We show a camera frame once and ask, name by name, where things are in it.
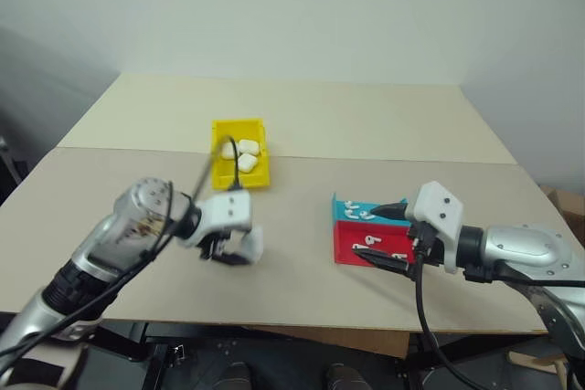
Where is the black table frame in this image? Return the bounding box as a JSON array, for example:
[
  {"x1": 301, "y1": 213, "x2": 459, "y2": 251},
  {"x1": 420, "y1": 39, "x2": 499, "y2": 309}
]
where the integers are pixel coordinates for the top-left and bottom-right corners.
[{"x1": 90, "y1": 321, "x2": 257, "y2": 390}]

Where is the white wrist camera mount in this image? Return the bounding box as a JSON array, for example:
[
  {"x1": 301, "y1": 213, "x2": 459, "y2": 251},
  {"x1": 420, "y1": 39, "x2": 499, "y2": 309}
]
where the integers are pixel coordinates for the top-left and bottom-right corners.
[
  {"x1": 405, "y1": 180, "x2": 465, "y2": 275},
  {"x1": 175, "y1": 190, "x2": 254, "y2": 250}
]

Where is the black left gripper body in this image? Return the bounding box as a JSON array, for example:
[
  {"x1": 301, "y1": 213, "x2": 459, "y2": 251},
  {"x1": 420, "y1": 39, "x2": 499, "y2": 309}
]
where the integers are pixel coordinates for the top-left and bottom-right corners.
[{"x1": 198, "y1": 228, "x2": 235, "y2": 264}]

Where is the brown cardboard box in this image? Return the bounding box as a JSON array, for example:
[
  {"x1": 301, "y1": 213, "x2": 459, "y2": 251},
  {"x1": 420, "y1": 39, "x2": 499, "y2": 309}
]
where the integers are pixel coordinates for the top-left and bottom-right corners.
[{"x1": 540, "y1": 184, "x2": 585, "y2": 232}]

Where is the brown board under table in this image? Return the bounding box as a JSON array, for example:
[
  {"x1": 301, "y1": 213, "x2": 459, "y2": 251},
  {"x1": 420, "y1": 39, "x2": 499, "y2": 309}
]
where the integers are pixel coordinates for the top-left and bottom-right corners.
[{"x1": 246, "y1": 324, "x2": 411, "y2": 360}]

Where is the blue plastic tray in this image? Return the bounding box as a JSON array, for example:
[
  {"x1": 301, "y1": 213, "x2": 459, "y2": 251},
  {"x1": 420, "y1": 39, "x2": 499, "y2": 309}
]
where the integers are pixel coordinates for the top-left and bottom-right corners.
[{"x1": 330, "y1": 192, "x2": 413, "y2": 227}]

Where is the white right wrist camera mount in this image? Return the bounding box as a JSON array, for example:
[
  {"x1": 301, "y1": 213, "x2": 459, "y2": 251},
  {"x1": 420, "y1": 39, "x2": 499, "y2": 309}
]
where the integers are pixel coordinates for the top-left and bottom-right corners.
[{"x1": 405, "y1": 180, "x2": 465, "y2": 275}]

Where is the dark equipment by wall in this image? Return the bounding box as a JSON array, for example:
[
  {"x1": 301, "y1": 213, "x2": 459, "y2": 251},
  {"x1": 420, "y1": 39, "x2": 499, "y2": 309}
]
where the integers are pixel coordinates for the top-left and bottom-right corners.
[{"x1": 0, "y1": 132, "x2": 29, "y2": 209}]

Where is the dark rounded shape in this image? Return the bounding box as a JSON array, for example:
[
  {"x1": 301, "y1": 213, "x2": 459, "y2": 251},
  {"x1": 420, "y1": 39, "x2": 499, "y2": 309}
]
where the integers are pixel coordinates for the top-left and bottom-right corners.
[{"x1": 323, "y1": 362, "x2": 367, "y2": 390}]

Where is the yellow plastic bin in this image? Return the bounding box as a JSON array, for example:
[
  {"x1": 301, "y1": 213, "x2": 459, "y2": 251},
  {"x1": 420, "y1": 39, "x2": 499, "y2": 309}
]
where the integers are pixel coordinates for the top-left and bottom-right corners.
[{"x1": 210, "y1": 118, "x2": 274, "y2": 192}]

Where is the red plastic tray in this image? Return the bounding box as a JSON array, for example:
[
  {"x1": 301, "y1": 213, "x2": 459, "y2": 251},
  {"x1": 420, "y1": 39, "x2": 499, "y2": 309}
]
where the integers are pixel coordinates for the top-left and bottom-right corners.
[{"x1": 332, "y1": 219, "x2": 420, "y2": 269}]

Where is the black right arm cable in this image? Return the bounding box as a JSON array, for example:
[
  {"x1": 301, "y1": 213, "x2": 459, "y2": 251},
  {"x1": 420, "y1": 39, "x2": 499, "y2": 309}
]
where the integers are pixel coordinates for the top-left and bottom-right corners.
[{"x1": 410, "y1": 232, "x2": 488, "y2": 390}]

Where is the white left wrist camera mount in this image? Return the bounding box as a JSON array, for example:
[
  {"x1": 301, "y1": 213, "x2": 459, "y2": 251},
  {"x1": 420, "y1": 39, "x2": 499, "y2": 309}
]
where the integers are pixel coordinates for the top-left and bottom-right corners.
[{"x1": 175, "y1": 190, "x2": 254, "y2": 250}]

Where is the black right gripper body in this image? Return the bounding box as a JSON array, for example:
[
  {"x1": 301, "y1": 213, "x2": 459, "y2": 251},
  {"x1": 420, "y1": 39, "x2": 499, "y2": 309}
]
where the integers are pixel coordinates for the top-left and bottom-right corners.
[{"x1": 407, "y1": 220, "x2": 447, "y2": 269}]

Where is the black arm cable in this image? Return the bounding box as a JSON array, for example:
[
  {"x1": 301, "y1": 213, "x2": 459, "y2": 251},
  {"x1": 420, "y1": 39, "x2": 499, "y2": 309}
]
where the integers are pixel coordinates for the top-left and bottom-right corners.
[
  {"x1": 0, "y1": 133, "x2": 244, "y2": 364},
  {"x1": 410, "y1": 232, "x2": 488, "y2": 390}
]

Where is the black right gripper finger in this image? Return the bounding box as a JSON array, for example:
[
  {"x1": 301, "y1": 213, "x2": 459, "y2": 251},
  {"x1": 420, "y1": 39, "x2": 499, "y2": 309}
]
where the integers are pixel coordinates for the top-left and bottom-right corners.
[
  {"x1": 353, "y1": 248, "x2": 419, "y2": 279},
  {"x1": 368, "y1": 200, "x2": 410, "y2": 223}
]

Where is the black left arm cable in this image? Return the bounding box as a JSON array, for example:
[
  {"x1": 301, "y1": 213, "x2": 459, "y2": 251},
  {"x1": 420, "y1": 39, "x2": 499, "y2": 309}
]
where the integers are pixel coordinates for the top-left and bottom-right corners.
[{"x1": 0, "y1": 133, "x2": 244, "y2": 364}]

